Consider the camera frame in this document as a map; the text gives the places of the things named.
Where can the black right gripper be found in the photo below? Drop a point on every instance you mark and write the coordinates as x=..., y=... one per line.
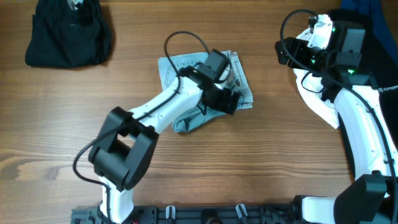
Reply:
x=292, y=53

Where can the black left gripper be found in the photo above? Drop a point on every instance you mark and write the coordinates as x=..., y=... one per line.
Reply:
x=220, y=99

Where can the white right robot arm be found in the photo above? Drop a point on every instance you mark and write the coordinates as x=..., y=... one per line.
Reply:
x=372, y=198

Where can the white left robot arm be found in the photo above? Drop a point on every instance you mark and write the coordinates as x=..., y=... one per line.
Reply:
x=123, y=150

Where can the white printed t-shirt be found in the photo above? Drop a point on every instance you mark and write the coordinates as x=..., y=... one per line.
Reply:
x=325, y=109

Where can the blue garment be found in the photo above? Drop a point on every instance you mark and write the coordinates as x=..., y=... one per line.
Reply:
x=373, y=9

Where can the black logo t-shirt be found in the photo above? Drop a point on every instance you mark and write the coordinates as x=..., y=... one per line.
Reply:
x=366, y=107

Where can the folded dark green garment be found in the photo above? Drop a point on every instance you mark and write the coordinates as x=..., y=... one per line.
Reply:
x=68, y=34

